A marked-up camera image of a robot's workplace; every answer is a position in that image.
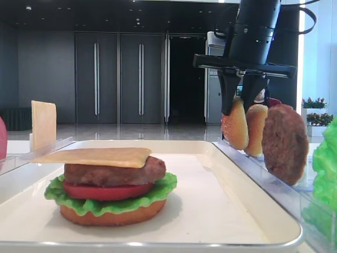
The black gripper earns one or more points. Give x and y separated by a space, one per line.
245 55

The sesame top bun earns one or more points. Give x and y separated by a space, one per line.
234 126

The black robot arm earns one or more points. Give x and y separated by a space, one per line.
261 13

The upright brown meat patty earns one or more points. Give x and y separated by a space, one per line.
285 143

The cheese slice on burger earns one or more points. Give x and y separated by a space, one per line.
116 157

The upright green lettuce leaf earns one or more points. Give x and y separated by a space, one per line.
325 168

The meat patty in burger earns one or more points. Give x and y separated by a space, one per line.
109 176

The tomato slice in burger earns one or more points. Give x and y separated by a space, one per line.
106 193

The upright cheese slice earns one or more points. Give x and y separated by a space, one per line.
43 124

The lettuce leaf in burger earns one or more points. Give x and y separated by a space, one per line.
161 189

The upright red tomato slice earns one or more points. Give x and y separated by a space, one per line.
3 140

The person in red shirt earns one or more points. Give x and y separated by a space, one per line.
264 98

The upright bun slice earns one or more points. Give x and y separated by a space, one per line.
255 118

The potted flowers in planter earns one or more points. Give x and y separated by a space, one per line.
316 116

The dark double doors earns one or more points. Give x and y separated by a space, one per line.
119 78

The white rectangular serving tray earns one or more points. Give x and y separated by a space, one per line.
215 207

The clear acrylic right rack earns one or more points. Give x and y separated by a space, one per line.
293 198

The clear acrylic rack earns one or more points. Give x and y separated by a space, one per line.
16 160
293 198

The bottom bun on tray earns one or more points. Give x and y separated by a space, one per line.
110 219

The clear acrylic left rack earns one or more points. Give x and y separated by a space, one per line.
16 160

